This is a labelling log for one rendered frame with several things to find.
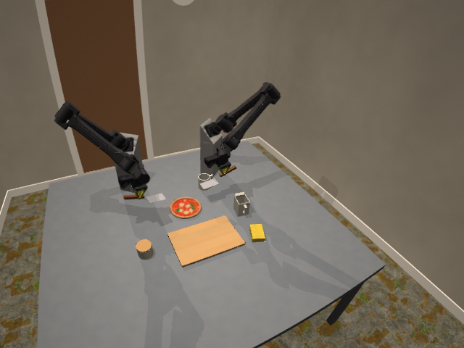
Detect grey square mug with handle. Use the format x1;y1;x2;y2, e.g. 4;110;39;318
233;192;250;217

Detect wooden cutting board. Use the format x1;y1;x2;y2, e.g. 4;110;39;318
167;215;245;268

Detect yellow sponge block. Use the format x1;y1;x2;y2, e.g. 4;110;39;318
249;224;265;242

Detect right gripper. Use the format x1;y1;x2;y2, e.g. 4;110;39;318
131;183;147;199

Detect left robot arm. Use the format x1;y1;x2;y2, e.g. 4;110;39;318
204;82;281;168

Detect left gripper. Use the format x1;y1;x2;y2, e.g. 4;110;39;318
215;161;231;176

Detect white spatula with wooden handle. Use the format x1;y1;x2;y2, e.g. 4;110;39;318
200;169;231;189

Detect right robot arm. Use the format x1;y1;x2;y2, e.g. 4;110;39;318
54;101;150;189

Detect margherita pizza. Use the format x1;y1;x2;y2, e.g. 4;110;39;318
170;197;202;219

